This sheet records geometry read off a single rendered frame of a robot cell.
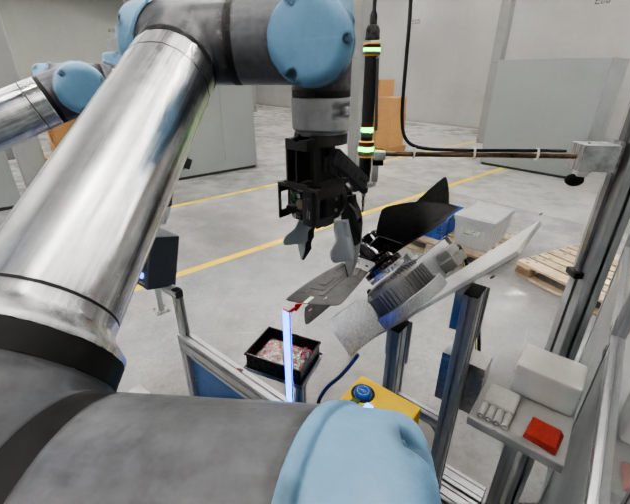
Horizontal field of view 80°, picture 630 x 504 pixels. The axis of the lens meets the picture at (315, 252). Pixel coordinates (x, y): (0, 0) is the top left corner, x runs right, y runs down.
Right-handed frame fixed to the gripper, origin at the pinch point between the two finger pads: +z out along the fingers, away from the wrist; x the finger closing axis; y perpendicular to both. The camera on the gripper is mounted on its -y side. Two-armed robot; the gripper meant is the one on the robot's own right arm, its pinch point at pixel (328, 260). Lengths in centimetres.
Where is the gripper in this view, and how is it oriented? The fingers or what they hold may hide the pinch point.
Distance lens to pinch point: 59.6
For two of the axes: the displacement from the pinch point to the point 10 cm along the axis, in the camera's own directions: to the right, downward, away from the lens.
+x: 7.8, 2.7, -5.7
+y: -6.3, 3.4, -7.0
